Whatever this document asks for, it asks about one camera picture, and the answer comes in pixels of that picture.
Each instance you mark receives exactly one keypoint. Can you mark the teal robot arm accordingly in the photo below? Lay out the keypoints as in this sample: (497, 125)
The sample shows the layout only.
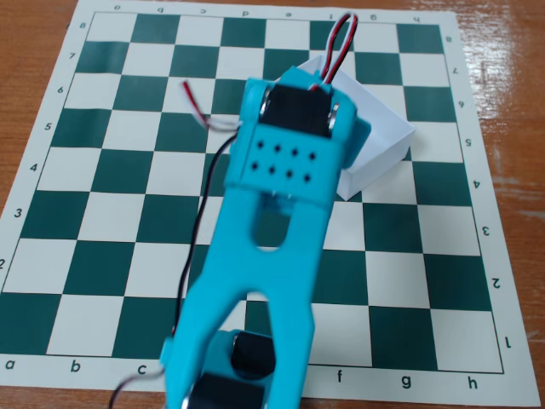
(255, 272)

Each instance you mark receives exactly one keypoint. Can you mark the white open cardboard box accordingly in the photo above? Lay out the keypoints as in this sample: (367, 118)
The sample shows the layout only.
(383, 132)

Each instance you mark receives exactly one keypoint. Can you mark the green white chessboard mat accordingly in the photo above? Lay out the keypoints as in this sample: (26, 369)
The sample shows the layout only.
(106, 264)

